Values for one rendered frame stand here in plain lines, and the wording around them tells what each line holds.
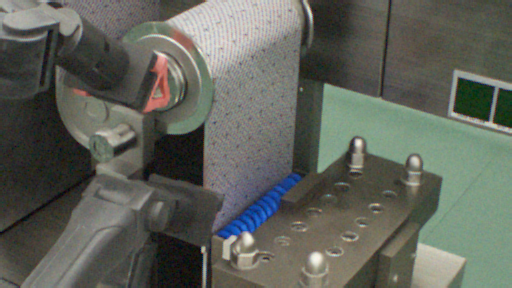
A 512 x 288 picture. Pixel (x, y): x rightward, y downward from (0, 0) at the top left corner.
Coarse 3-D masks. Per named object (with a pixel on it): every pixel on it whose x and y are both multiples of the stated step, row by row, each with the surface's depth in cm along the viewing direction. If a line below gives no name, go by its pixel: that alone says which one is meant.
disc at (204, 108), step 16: (128, 32) 125; (144, 32) 123; (160, 32) 122; (176, 32) 120; (192, 48) 120; (208, 64) 120; (208, 80) 121; (208, 96) 122; (208, 112) 123; (160, 128) 128; (176, 128) 127; (192, 128) 125
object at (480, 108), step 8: (464, 80) 137; (464, 88) 138; (472, 88) 137; (480, 88) 136; (488, 88) 136; (464, 96) 138; (472, 96) 137; (480, 96) 137; (488, 96) 136; (456, 104) 139; (464, 104) 139; (472, 104) 138; (480, 104) 137; (488, 104) 137; (464, 112) 139; (472, 112) 139; (480, 112) 138; (488, 112) 137
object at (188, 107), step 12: (144, 36) 123; (156, 36) 122; (156, 48) 123; (168, 48) 122; (180, 48) 121; (180, 60) 121; (192, 60) 121; (192, 72) 121; (192, 84) 122; (192, 96) 123; (180, 108) 125; (192, 108) 124; (168, 120) 126; (180, 120) 125
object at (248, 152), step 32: (256, 96) 133; (288, 96) 142; (224, 128) 128; (256, 128) 136; (288, 128) 145; (224, 160) 131; (256, 160) 139; (288, 160) 148; (224, 192) 134; (256, 192) 142; (224, 224) 136
